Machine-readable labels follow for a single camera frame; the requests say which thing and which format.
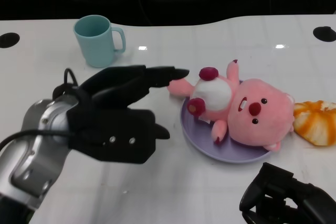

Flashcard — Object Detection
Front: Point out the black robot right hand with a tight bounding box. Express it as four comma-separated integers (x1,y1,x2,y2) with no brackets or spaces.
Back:
239,162,336,224

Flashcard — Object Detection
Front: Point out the lavender plastic plate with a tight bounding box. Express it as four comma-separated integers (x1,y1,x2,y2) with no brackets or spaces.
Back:
180,79,274,164

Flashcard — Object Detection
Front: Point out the pink plush beaver doll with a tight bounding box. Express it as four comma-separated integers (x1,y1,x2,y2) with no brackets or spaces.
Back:
166,59,296,153

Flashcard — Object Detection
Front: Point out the orange white toy bread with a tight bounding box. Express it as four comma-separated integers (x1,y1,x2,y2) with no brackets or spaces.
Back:
292,100,336,146

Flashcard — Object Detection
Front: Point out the teal plastic mug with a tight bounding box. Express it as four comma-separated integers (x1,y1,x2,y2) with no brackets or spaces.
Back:
72,15,126,69

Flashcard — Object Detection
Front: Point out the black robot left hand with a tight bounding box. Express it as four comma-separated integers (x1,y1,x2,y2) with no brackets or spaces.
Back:
65,64,190,165

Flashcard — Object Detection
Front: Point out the black table cable grommet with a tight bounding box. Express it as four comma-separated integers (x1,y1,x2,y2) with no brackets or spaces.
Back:
0,32,21,49
312,26,336,42

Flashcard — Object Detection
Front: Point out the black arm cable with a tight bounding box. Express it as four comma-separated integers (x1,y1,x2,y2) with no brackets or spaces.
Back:
0,68,85,154

